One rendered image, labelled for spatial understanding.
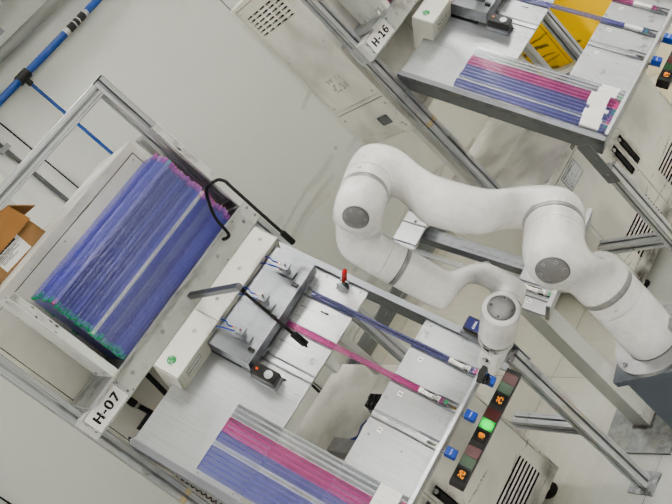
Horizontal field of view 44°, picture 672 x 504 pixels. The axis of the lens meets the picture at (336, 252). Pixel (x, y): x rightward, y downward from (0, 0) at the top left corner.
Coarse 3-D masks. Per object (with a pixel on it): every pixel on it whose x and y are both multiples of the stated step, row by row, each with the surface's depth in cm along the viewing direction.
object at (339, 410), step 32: (352, 384) 286; (384, 384) 270; (320, 416) 287; (352, 416) 271; (480, 416) 254; (512, 448) 260; (448, 480) 246; (480, 480) 252; (512, 480) 259; (544, 480) 265
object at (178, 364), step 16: (256, 240) 235; (272, 240) 235; (240, 256) 233; (256, 256) 233; (224, 272) 231; (240, 272) 230; (256, 272) 232; (208, 304) 226; (224, 304) 226; (192, 320) 224; (208, 320) 224; (176, 336) 222; (192, 336) 222; (208, 336) 222; (176, 352) 220; (192, 352) 219; (208, 352) 226; (160, 368) 218; (176, 368) 217; (192, 368) 221; (176, 384) 221
